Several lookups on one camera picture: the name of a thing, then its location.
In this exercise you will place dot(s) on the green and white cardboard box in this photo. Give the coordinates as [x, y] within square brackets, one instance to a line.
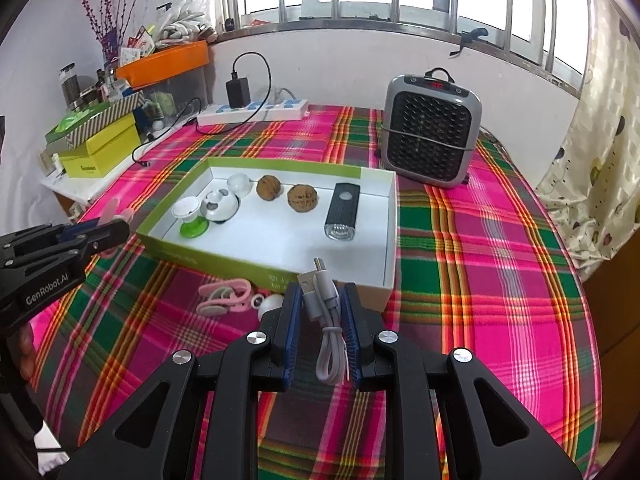
[280, 242]

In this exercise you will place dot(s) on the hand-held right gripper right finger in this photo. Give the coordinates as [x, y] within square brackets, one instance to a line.
[351, 330]

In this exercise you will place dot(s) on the striped cardboard box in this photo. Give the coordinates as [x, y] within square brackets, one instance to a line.
[102, 117]

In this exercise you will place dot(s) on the glass jar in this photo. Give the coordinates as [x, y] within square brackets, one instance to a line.
[69, 85]

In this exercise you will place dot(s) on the black charger adapter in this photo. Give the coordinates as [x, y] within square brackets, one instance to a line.
[238, 91]

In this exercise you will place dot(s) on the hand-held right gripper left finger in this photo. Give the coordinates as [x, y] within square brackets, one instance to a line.
[292, 330]

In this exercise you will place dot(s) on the colourful paper packets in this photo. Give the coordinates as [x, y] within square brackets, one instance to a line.
[137, 45]

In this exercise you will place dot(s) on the grey space heater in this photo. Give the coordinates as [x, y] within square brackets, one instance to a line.
[432, 132]

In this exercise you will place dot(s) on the white power strip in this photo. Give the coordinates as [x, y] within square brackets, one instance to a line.
[252, 111]

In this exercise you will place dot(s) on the white disc stand green base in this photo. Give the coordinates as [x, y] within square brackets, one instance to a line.
[190, 220]

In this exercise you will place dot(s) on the storage bin with orange lid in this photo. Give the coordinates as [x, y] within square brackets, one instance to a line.
[162, 62]

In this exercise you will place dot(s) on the white side shelf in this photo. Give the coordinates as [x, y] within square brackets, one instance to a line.
[75, 187]

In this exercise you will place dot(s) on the purple flower branches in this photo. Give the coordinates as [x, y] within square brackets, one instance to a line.
[111, 15]

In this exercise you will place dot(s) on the white and grey round gadget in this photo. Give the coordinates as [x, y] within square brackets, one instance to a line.
[218, 206]

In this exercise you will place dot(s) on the pink strip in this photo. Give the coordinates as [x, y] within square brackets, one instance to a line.
[112, 210]

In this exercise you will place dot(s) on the window with metal bars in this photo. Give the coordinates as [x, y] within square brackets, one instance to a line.
[400, 12]

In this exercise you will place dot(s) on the black object on windowsill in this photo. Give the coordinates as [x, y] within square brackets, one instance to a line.
[472, 36]

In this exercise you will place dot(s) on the yellow-green box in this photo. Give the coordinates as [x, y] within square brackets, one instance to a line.
[100, 152]

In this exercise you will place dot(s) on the wrinkled wide walnut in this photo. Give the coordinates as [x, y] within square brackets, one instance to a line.
[302, 199]

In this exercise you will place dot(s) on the person's left hand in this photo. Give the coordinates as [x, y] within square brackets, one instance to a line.
[26, 355]

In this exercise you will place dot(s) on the pink plaid tablecloth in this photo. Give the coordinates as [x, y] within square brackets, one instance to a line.
[500, 260]

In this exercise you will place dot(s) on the patterned cream curtain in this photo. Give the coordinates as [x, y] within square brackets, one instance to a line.
[595, 160]

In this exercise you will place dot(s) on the small white round cap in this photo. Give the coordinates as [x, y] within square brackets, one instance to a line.
[239, 183]

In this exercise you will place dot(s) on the white ball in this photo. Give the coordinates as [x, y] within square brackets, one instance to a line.
[270, 306]

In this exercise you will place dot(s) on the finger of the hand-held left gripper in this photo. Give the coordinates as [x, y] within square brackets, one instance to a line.
[107, 237]
[75, 232]

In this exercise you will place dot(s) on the round walnut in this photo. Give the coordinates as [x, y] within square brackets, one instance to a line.
[270, 188]

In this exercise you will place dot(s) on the pile of white plastic bags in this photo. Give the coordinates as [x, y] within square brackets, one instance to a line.
[185, 15]

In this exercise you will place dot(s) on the black bike light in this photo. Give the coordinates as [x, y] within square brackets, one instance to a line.
[341, 210]

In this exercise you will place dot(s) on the pink clip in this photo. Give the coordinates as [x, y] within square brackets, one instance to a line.
[225, 299]

